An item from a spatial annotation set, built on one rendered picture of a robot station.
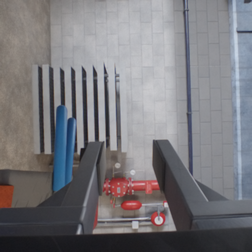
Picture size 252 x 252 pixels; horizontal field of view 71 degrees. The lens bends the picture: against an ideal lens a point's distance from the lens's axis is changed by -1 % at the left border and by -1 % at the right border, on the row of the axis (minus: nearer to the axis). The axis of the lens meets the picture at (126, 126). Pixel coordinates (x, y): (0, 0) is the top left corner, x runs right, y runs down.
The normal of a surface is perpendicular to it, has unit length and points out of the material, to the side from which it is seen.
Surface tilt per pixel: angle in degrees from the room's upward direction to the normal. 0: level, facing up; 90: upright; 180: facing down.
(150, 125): 90
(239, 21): 90
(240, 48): 90
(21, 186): 88
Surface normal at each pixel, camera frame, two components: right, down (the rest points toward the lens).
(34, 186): 0.04, -0.30
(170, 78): 0.01, 0.00
